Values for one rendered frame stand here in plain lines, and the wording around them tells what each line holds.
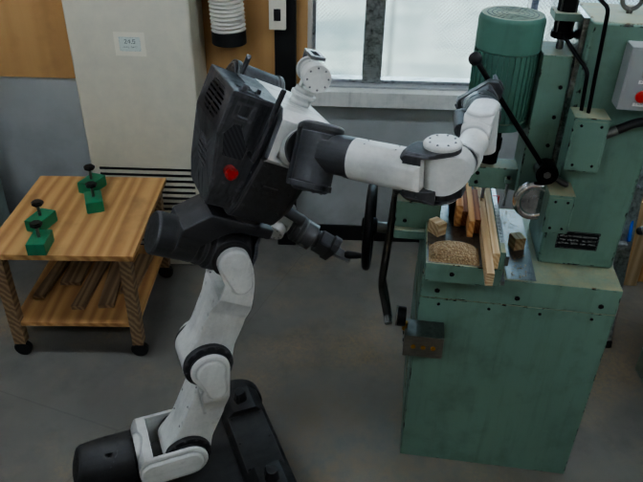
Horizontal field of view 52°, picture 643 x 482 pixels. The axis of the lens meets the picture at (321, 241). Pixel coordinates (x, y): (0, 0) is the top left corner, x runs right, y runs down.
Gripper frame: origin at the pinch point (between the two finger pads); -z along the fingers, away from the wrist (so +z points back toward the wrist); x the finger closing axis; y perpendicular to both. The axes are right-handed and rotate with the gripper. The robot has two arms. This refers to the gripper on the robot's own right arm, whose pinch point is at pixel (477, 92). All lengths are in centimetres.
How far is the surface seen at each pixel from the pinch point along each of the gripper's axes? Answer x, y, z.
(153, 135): 141, -29, -93
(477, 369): 44, 78, 8
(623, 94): -29.8, 18.8, 3.0
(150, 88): 127, -46, -94
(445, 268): 29.7, 33.4, 17.6
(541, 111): -10.5, 16.3, -7.1
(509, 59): -10.3, -1.5, -5.3
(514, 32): -14.6, -7.3, -5.2
